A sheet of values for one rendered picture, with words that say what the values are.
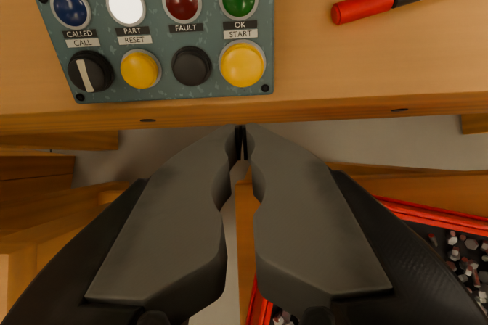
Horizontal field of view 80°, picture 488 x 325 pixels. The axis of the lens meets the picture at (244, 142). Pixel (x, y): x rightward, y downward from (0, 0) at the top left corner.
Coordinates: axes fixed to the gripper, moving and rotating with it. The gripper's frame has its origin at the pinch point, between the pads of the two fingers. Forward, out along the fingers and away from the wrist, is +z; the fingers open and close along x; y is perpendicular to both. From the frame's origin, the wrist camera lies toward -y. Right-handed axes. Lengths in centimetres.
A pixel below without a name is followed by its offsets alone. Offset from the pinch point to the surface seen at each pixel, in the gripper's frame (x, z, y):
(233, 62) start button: -0.6, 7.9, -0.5
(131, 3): -6.5, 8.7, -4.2
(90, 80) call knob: -10.2, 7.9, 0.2
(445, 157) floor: 72, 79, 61
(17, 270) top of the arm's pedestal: -23.3, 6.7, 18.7
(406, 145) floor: 58, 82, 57
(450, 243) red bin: 16.4, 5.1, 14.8
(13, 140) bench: -52, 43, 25
